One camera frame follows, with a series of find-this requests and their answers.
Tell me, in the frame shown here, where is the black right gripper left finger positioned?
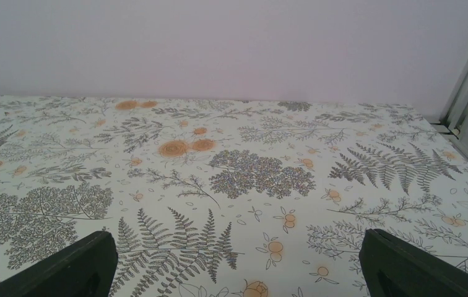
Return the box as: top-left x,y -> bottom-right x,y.
0,231 -> 118,296

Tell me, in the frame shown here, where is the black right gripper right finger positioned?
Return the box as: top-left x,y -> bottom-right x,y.
358,229 -> 468,296

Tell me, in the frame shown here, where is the floral patterned table mat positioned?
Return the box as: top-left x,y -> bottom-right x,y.
0,95 -> 468,296

